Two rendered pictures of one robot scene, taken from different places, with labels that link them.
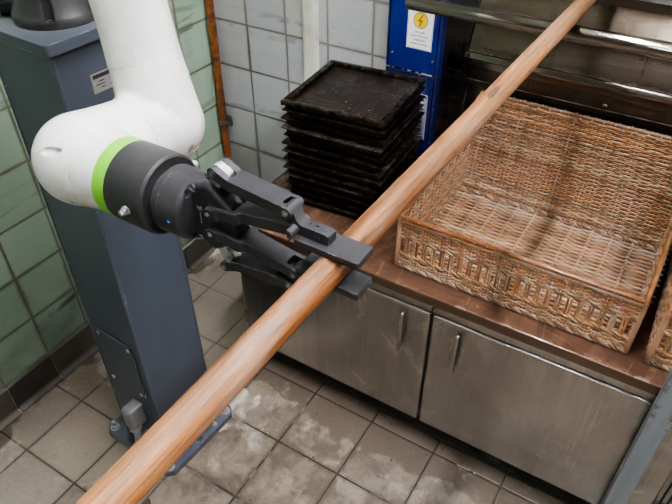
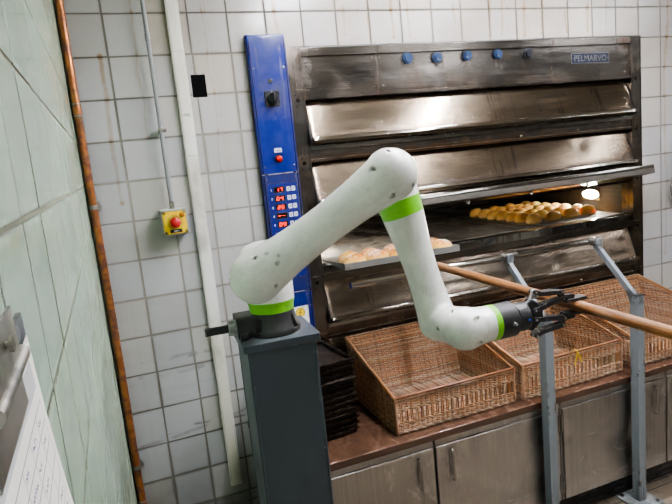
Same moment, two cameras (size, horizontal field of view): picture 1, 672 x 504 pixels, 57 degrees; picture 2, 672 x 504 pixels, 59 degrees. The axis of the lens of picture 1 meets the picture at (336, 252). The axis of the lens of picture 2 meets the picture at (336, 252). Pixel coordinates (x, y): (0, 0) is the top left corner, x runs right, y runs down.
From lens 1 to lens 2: 1.62 m
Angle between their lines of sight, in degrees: 55
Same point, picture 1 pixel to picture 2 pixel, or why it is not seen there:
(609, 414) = (527, 438)
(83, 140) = (480, 310)
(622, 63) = (403, 293)
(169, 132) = not seen: hidden behind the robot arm
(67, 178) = (487, 326)
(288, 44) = (198, 370)
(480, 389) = (470, 480)
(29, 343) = not seen: outside the picture
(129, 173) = (509, 309)
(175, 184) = (523, 305)
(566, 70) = (382, 307)
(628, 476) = (553, 461)
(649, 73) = not seen: hidden behind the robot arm
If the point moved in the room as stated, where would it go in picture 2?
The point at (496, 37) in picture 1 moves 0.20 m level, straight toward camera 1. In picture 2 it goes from (341, 305) to (371, 312)
